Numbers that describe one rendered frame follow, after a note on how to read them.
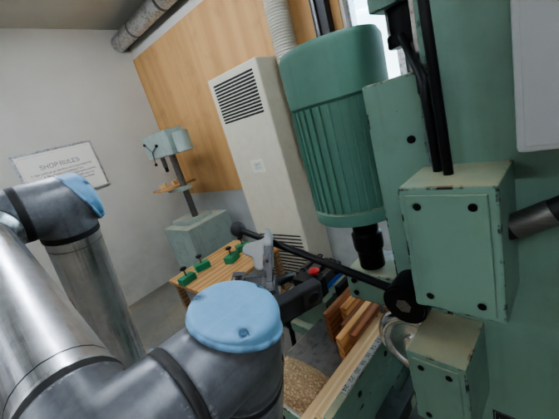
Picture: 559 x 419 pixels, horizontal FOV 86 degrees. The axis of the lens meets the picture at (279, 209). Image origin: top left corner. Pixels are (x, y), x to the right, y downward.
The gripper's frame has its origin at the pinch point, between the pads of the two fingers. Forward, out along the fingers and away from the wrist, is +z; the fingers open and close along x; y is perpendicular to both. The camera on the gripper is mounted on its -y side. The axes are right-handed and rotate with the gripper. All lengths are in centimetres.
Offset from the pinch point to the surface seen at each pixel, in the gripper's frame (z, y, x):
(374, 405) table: -19.4, -17.0, 21.0
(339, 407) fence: -24.6, -10.0, 12.3
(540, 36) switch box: -27, -25, -37
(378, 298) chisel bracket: -6.2, -20.8, 7.5
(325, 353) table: -8.6, -9.1, 20.4
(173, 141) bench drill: 199, 99, 13
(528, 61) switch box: -27, -25, -36
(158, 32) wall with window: 266, 113, -75
